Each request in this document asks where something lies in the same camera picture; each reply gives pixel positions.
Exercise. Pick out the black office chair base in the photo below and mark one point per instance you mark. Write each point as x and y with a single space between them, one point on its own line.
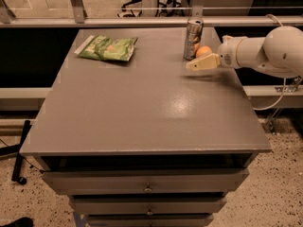
152 8

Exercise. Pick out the green chip bag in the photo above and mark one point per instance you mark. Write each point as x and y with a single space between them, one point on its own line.
103 48

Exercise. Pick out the grey metal railing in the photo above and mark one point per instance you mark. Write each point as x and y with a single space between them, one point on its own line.
103 13

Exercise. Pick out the top grey drawer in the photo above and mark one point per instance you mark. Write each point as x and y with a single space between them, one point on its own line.
146 182

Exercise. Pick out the bottom grey drawer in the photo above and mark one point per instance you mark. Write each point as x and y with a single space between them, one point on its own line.
150 221

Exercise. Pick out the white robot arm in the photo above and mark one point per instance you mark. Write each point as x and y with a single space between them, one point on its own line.
278 54

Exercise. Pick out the grey drawer cabinet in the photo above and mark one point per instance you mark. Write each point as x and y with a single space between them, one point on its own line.
147 114

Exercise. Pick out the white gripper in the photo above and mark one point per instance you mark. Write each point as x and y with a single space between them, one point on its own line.
226 57

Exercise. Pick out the grey drawer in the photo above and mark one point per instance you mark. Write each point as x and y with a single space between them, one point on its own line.
148 205
146 182
150 221

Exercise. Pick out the silver blue redbull can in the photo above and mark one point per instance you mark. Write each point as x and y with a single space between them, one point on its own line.
193 37

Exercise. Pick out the orange fruit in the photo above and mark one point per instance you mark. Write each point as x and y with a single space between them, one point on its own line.
202 51

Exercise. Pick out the middle grey drawer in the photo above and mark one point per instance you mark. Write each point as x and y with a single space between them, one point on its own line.
148 205

